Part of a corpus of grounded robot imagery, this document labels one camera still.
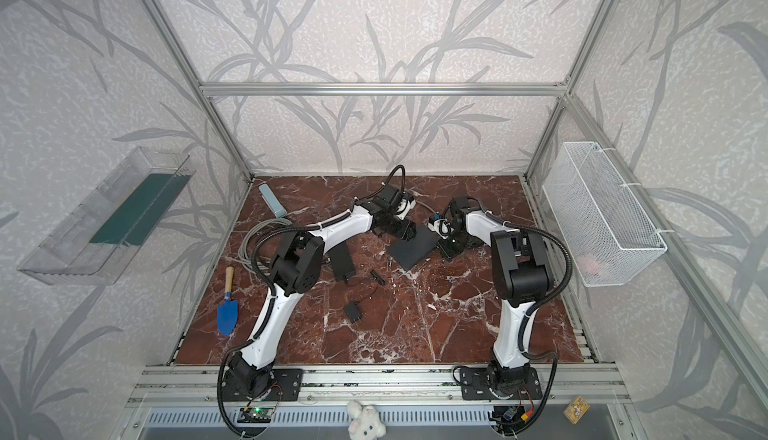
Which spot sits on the white wire mesh basket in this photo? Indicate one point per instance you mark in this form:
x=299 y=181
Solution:
x=598 y=212

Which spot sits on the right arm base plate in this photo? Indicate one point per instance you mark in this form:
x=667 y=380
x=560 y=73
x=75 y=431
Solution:
x=480 y=383

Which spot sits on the blue trowel wooden handle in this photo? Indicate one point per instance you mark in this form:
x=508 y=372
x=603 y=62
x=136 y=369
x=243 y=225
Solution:
x=227 y=311

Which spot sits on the clear acrylic wall shelf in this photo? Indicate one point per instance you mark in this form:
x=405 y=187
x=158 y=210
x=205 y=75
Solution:
x=94 y=244

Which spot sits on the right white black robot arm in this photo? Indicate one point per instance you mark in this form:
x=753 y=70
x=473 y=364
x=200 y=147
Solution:
x=530 y=267

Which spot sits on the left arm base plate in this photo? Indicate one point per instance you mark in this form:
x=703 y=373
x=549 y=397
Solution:
x=272 y=385

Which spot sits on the light blue rectangular block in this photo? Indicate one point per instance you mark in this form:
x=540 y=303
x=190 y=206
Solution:
x=272 y=201

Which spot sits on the green lit controller board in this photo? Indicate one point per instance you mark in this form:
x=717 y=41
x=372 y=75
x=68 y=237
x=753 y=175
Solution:
x=255 y=415

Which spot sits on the white plush toy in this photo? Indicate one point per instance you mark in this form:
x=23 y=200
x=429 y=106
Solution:
x=365 y=423

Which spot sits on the dark grey box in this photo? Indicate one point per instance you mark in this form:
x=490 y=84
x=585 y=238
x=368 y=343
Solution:
x=409 y=253

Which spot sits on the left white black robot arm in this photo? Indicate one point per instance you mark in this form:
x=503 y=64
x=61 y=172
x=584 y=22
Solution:
x=294 y=270

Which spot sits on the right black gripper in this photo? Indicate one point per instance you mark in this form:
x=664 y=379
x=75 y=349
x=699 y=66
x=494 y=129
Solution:
x=447 y=239

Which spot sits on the pink object in basket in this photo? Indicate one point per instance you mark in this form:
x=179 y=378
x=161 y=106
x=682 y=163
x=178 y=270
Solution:
x=590 y=265

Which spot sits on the black network switch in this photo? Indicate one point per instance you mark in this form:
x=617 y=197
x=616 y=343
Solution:
x=341 y=262

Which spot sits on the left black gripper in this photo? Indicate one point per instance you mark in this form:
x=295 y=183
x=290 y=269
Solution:
x=395 y=224

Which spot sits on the black power adapter with cable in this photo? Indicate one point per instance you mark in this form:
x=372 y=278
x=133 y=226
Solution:
x=353 y=309

